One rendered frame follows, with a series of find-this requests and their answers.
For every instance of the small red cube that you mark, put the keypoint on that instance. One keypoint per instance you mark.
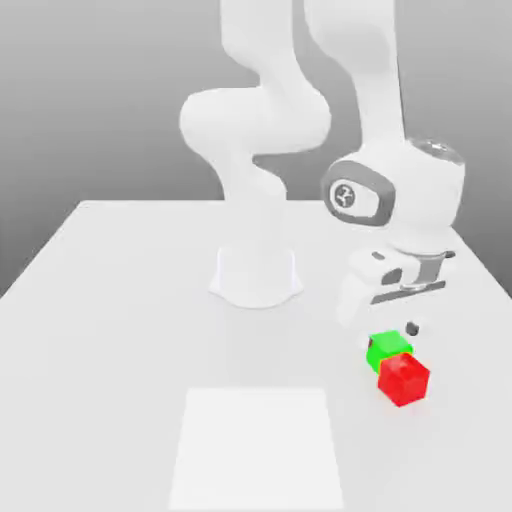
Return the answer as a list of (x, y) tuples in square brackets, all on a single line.
[(404, 378)]

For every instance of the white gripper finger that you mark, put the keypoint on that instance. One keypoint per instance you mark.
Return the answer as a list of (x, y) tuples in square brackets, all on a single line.
[(412, 328), (370, 343)]

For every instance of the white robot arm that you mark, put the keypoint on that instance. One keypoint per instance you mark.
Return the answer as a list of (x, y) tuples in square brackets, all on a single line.
[(256, 120)]

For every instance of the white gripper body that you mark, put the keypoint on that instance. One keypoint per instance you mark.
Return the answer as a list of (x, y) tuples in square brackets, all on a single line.
[(360, 304)]

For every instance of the small green cube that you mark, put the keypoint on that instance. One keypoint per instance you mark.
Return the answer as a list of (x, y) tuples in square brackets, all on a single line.
[(386, 344)]

